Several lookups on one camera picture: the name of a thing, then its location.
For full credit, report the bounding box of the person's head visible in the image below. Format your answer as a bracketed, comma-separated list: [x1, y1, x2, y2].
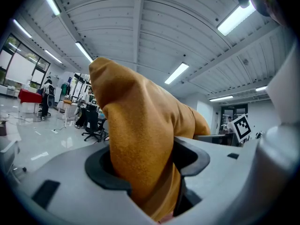
[248, 0, 289, 29]

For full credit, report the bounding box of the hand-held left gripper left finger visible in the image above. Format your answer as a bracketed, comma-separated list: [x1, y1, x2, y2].
[14, 144, 156, 225]

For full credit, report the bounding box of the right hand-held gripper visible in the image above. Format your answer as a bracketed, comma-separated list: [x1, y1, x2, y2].
[194, 114, 253, 148]

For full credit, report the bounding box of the orange fabric pillow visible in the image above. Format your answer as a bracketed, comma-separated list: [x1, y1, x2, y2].
[88, 56, 211, 223]

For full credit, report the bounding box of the red table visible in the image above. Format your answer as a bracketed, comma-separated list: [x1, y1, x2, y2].
[18, 88, 44, 114]

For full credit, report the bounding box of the dark glass door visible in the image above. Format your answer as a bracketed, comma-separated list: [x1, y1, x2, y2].
[220, 104, 249, 136]

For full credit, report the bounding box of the white cart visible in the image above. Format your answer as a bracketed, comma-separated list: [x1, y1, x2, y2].
[57, 99, 79, 125]

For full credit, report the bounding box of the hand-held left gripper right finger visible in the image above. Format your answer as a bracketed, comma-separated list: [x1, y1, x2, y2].
[164, 136, 259, 225]

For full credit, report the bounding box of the black high-back office chair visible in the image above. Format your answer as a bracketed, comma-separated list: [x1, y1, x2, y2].
[82, 107, 105, 143]

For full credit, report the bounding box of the large dark-framed window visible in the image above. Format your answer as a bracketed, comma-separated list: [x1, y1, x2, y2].
[0, 33, 51, 89]

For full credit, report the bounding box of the clothes rack with green garment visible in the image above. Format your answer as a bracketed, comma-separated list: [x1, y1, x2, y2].
[60, 81, 72, 101]

